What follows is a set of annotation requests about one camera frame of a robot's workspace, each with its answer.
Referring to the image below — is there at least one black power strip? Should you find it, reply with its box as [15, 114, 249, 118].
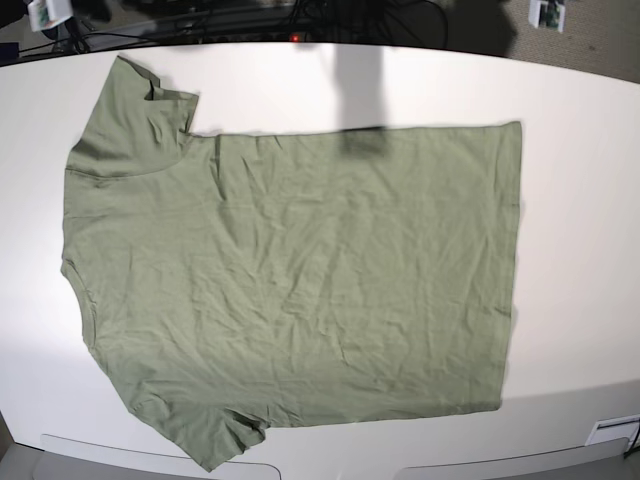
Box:
[198, 31, 309, 44]

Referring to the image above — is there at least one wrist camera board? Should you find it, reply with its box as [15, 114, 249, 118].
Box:
[528, 0, 566, 33]
[27, 0, 73, 32]

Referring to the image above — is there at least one green T-shirt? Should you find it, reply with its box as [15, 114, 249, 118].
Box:
[62, 58, 523, 471]

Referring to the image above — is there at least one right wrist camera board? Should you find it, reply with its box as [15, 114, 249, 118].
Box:
[27, 0, 73, 32]

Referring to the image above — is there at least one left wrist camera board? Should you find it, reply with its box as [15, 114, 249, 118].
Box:
[528, 0, 566, 33]

